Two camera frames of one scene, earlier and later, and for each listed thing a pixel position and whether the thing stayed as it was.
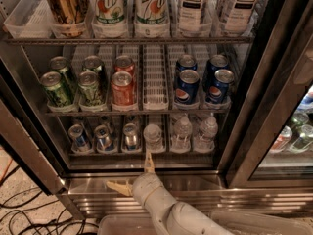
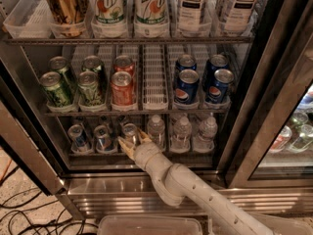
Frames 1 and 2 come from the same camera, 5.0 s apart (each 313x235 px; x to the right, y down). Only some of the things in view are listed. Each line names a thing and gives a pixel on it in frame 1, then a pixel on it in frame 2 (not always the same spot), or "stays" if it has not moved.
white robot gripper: (146, 186) to (142, 152)
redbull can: (131, 131) stays
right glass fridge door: (271, 141) stays
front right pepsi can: (218, 90) stays
